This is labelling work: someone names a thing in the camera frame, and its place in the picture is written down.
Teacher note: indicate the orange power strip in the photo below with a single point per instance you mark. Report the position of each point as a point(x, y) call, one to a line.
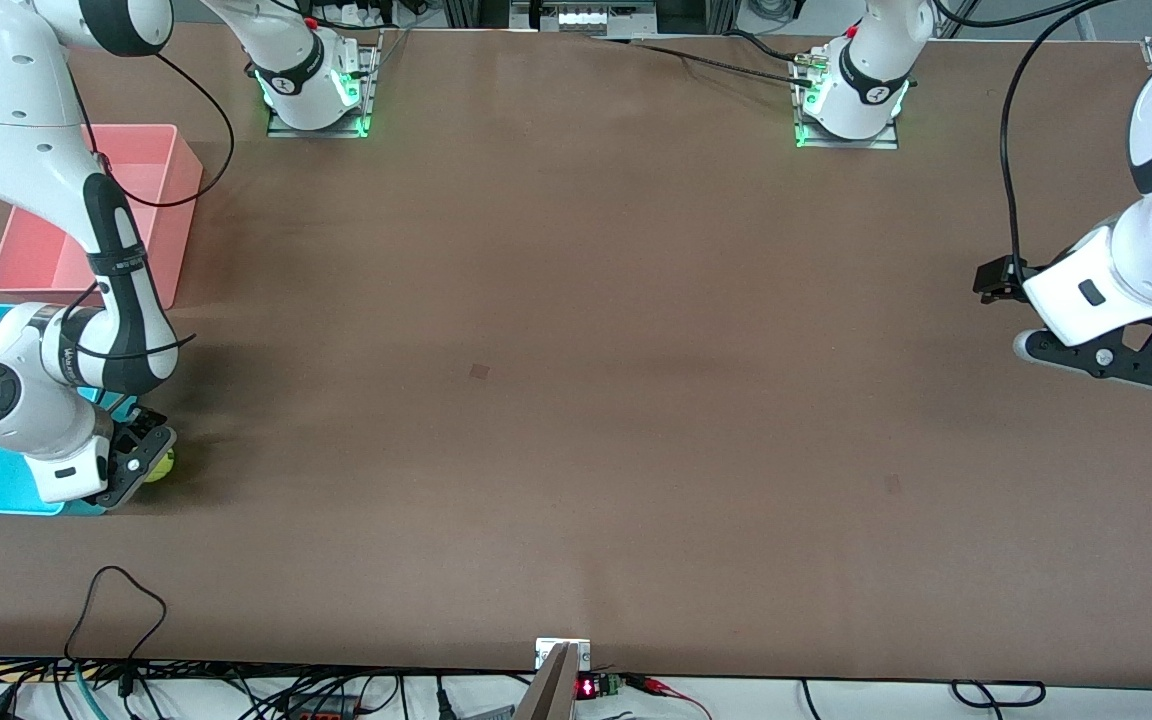
point(321, 714)

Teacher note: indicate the pink plastic bin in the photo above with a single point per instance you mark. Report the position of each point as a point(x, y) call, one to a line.
point(46, 260)

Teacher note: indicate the metal equipment rack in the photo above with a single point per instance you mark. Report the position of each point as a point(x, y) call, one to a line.
point(586, 18)

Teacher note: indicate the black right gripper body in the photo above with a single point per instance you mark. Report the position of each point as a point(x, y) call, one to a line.
point(133, 424)

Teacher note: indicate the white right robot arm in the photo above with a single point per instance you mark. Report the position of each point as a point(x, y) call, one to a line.
point(6, 100)

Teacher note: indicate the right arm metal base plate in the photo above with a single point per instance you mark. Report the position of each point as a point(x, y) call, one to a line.
point(316, 131)

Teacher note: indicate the yellow-green tennis ball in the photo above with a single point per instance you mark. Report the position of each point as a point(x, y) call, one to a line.
point(164, 468)

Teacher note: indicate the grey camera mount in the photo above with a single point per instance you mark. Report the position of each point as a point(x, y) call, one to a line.
point(556, 690)

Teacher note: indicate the red digit display board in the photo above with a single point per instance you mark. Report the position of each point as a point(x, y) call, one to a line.
point(587, 687)

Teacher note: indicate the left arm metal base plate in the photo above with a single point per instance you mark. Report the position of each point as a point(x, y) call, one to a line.
point(846, 143)

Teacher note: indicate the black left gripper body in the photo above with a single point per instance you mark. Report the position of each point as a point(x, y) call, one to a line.
point(999, 278)

